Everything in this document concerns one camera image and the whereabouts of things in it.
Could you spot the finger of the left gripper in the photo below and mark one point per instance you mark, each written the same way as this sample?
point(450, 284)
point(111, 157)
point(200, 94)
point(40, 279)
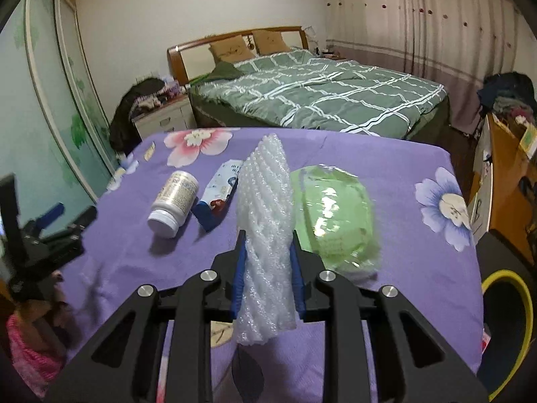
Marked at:
point(79, 224)
point(50, 216)

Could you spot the white bubble wrap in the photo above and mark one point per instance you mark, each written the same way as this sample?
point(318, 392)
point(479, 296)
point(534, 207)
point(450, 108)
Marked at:
point(265, 212)

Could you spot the wooden bed headboard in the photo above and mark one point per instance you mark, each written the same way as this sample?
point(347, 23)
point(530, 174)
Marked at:
point(193, 59)

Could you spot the white nightstand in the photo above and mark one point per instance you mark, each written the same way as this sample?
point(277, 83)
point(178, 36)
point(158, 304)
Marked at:
point(176, 115)

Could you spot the green wet wipes pack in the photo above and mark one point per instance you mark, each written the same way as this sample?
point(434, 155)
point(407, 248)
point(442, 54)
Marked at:
point(335, 220)

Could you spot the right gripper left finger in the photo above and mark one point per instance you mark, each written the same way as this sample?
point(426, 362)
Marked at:
point(121, 361)

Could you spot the pink white curtain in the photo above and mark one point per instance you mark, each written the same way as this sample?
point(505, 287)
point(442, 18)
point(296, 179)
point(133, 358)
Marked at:
point(454, 42)

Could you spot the brown pillow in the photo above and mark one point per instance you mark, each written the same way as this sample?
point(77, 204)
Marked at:
point(231, 50)
point(269, 42)

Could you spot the blue white tube box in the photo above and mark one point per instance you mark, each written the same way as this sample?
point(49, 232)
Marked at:
point(213, 205)

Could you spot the brown left pillow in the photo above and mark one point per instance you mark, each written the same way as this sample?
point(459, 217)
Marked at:
point(231, 50)

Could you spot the sliding wardrobe door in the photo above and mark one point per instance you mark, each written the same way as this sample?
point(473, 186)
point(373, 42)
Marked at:
point(54, 132)

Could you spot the green plaid bed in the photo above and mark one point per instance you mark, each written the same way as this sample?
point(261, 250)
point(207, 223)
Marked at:
point(298, 89)

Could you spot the clothes pile on nightstand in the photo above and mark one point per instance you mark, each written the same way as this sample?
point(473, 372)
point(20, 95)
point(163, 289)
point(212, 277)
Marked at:
point(141, 98)

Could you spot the yellow rimmed trash bin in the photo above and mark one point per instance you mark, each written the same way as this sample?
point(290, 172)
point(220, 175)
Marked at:
point(508, 319)

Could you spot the white pill bottle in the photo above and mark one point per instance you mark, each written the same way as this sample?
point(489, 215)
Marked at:
point(172, 205)

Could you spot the pile of clothes on desk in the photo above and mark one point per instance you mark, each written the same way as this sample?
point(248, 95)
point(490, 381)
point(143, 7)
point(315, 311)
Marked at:
point(510, 97)

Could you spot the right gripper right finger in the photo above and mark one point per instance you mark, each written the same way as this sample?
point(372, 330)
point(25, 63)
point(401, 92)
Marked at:
point(378, 346)

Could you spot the wooden desk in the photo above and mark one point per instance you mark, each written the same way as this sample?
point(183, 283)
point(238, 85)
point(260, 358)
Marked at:
point(497, 204)

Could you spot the brown right pillow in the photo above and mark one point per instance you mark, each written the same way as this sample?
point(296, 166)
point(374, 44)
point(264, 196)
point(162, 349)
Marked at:
point(269, 42)

